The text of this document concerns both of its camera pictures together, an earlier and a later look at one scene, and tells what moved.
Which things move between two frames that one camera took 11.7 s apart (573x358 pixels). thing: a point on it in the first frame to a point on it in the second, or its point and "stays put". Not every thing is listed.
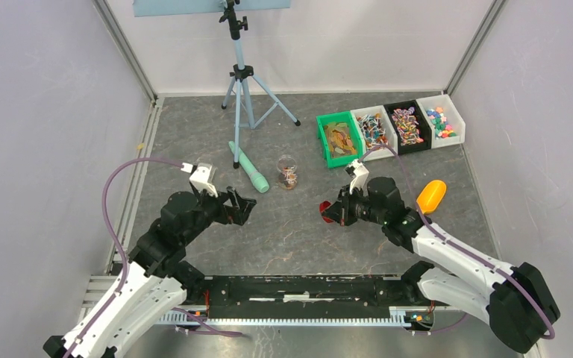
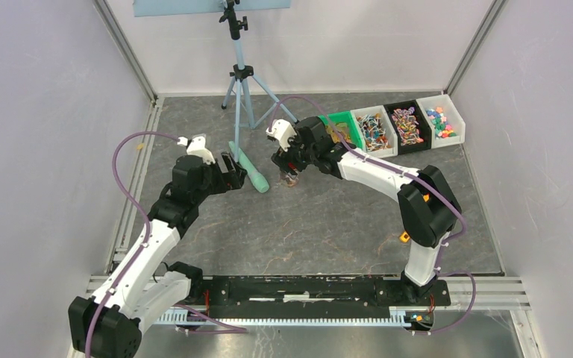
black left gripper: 229,214 to 227,180
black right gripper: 339,211 to 283,158
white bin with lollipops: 377,131 stays put
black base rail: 307,296 stays put
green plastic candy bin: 341,138 stays put
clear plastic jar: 286,166 stays put
